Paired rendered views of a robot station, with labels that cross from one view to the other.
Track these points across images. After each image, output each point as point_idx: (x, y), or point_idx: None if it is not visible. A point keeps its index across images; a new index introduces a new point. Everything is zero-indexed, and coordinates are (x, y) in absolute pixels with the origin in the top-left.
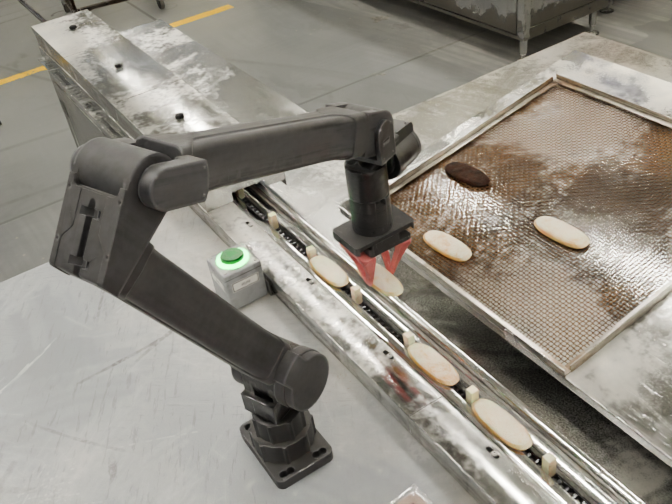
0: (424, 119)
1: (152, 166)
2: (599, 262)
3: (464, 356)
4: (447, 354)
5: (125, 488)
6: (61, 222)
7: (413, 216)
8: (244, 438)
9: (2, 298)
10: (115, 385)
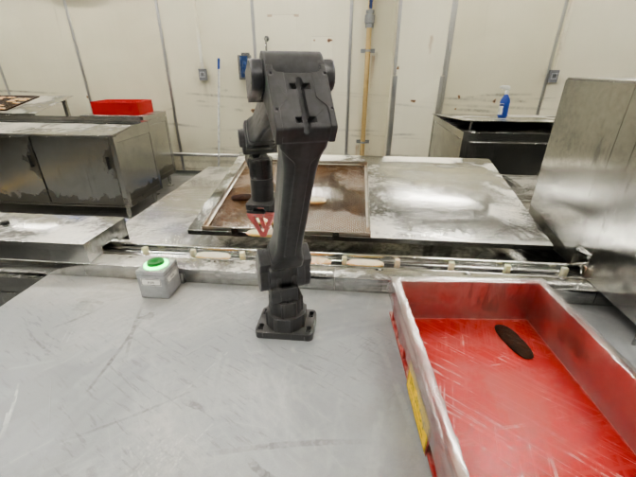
0: (172, 203)
1: None
2: (336, 203)
3: (323, 252)
4: None
5: (220, 405)
6: (275, 98)
7: (237, 219)
8: (264, 334)
9: None
10: (127, 371)
